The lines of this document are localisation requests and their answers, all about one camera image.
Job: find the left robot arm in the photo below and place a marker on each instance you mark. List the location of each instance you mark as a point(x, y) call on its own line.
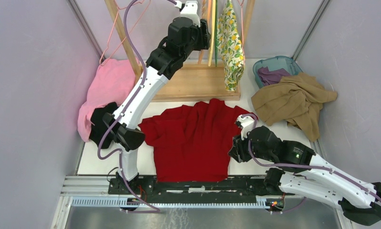
point(183, 37)

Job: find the purple cloth in basket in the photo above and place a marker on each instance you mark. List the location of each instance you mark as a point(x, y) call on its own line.
point(271, 77)

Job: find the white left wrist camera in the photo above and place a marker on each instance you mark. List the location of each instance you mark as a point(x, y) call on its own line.
point(189, 9)

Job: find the teal plastic basket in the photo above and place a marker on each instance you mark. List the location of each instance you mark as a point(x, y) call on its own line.
point(276, 63)

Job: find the lemon print skirt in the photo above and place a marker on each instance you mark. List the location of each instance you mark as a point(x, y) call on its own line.
point(230, 47)

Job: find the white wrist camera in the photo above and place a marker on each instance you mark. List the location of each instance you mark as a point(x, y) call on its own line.
point(189, 9)
point(246, 122)

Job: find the black cloth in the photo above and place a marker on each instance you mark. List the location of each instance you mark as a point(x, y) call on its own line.
point(98, 127)

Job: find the red garment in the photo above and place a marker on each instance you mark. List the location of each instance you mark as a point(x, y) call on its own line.
point(191, 143)

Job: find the pink garment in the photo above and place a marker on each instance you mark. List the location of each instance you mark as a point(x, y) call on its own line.
point(113, 81)

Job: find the pink hanger on rack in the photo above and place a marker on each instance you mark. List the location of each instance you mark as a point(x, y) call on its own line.
point(118, 35)

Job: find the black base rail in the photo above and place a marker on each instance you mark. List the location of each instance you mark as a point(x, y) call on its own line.
point(232, 190)

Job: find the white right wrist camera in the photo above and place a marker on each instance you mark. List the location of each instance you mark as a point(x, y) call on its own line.
point(246, 122)

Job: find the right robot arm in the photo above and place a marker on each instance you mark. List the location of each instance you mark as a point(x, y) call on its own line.
point(294, 168)

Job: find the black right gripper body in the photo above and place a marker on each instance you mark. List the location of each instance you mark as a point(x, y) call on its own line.
point(242, 149)

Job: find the tan garment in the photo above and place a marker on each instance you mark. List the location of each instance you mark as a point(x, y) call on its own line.
point(296, 99)

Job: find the green wire hanger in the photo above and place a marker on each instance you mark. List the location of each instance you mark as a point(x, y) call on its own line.
point(215, 33)

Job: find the wooden clothes rack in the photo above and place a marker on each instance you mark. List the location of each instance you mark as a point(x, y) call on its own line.
point(194, 82)

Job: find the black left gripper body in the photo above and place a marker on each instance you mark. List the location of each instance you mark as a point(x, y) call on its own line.
point(203, 39)

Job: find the yellow wooden hanger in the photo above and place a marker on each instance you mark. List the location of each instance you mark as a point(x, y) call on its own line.
point(209, 13)

